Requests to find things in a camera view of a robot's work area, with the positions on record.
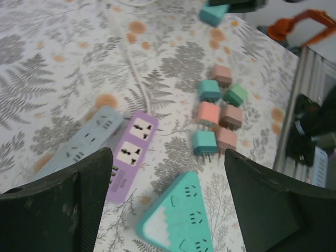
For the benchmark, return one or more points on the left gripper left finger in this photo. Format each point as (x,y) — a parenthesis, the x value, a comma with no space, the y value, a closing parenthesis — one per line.
(47,218)

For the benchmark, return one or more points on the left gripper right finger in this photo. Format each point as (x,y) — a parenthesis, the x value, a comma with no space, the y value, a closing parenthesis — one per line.
(275,218)

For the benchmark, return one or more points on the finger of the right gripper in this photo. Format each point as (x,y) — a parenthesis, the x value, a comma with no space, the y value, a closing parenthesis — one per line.
(245,5)
(220,2)

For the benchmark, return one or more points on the teal plug adapter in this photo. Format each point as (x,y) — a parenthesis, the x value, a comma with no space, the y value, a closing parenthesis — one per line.
(209,90)
(205,141)
(212,14)

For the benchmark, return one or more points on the purple power strip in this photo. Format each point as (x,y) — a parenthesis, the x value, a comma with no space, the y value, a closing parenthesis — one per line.
(126,181)

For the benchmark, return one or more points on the blue-grey power strip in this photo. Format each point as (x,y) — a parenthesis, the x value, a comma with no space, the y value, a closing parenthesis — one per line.
(86,136)

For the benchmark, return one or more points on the teal triangular power strip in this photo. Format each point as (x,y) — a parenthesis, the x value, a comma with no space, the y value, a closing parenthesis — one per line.
(178,210)

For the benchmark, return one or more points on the salmon plug adapter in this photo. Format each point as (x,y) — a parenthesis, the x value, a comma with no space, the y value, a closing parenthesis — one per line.
(208,114)

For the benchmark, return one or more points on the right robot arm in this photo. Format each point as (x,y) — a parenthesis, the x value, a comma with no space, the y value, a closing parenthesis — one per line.
(328,123)

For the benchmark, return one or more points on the floral table cloth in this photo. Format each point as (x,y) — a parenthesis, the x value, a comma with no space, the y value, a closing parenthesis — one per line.
(65,65)

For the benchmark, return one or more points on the wide aluminium base rail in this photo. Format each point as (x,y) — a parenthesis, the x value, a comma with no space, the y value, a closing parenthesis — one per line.
(304,76)

